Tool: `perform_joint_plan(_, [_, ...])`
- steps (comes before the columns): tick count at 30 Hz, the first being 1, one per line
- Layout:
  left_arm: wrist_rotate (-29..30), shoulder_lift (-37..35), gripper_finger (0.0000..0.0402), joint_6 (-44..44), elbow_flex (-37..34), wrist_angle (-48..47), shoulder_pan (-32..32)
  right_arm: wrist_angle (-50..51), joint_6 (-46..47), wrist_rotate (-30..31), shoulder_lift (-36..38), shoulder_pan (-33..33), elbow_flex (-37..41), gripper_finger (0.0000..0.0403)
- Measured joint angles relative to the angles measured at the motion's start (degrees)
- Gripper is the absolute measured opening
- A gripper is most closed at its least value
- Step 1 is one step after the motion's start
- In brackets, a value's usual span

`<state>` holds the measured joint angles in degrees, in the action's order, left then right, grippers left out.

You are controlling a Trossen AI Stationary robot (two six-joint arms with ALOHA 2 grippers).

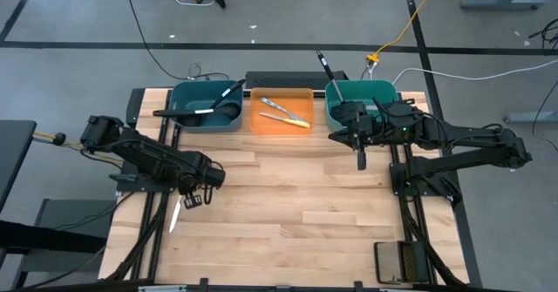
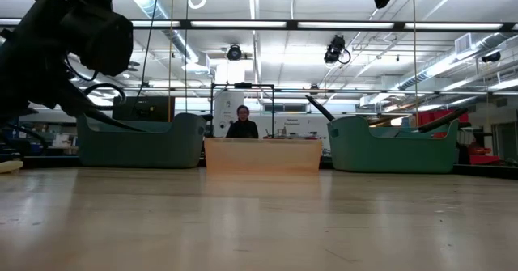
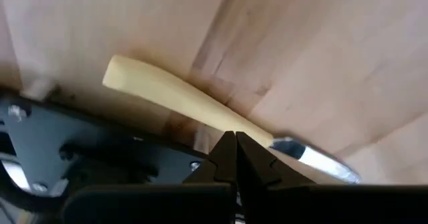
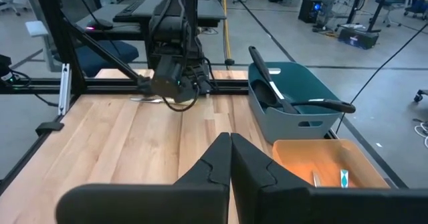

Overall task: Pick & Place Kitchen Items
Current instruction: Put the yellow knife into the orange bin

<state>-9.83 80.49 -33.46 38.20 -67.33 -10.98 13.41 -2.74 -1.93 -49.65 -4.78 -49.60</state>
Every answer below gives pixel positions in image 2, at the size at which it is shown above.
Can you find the black slotted spatula steel neck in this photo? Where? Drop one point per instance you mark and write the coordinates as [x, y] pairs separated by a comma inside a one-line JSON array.
[[443, 120]]

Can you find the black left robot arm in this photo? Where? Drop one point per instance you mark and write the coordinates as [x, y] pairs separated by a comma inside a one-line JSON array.
[[48, 40]]

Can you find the black overhead light bar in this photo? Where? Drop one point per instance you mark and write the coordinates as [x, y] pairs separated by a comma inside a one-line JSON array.
[[291, 24]]

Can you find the teal plastic bin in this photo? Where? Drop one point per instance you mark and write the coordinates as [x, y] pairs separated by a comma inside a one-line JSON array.
[[141, 149], [384, 153]]

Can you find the black monitor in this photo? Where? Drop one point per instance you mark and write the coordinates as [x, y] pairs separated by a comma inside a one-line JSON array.
[[162, 109]]

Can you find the white banner sign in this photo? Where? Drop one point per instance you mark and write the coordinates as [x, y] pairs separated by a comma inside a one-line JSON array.
[[295, 123]]

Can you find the white cylindrical tank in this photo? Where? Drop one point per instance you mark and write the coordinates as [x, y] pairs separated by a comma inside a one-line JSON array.
[[222, 109]]

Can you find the person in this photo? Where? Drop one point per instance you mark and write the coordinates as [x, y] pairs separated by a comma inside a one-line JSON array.
[[243, 127]]

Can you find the orange plastic tray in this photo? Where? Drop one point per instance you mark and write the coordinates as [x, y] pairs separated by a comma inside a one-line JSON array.
[[263, 155]]

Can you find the red storage bins shelf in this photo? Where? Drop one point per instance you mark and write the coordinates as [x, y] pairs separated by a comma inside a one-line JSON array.
[[477, 157]]

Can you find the silver ventilation duct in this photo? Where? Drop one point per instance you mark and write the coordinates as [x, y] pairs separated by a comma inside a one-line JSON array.
[[178, 40], [425, 77]]

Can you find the thin black stand frame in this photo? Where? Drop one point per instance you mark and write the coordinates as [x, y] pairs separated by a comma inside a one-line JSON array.
[[243, 85]]

